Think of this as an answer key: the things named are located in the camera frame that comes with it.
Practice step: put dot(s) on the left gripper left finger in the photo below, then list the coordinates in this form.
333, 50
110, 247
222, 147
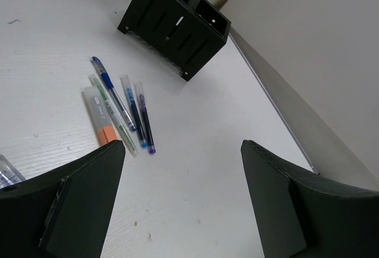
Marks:
65, 212

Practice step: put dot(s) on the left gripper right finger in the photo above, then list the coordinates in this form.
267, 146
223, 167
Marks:
302, 214

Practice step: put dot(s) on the black two-compartment pen holder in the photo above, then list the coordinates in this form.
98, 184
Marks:
186, 32

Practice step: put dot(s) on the blue cap glue bottle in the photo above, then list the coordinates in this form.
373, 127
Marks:
9, 174

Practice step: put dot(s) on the orange cap highlighter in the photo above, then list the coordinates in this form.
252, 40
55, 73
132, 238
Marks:
99, 116

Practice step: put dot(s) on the green clear pen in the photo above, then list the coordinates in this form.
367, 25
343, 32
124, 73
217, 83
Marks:
115, 116

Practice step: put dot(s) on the purple gel pen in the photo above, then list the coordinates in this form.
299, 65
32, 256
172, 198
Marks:
143, 109

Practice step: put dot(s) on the light blue gel pen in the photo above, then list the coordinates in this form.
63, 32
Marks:
133, 108

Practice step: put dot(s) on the dark blue ballpoint pen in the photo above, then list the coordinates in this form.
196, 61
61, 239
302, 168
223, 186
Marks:
103, 74

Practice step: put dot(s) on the right aluminium rail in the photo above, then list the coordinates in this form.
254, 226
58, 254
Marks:
233, 37

